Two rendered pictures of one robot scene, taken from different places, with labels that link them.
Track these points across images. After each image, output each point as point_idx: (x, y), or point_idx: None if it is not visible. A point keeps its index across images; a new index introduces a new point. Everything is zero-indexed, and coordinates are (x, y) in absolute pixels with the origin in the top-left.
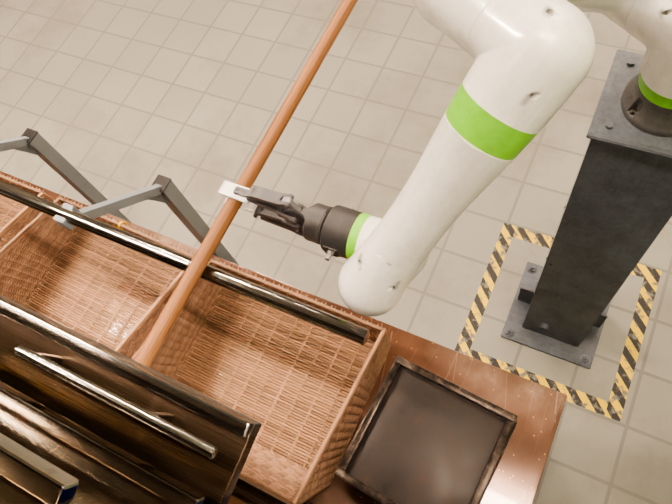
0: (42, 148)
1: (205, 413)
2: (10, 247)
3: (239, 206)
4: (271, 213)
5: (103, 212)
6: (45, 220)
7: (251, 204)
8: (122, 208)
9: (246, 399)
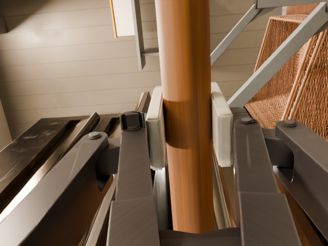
0: (272, 2)
1: None
2: (304, 87)
3: (191, 156)
4: (235, 194)
5: (245, 99)
6: (324, 49)
7: (216, 136)
8: (272, 76)
9: None
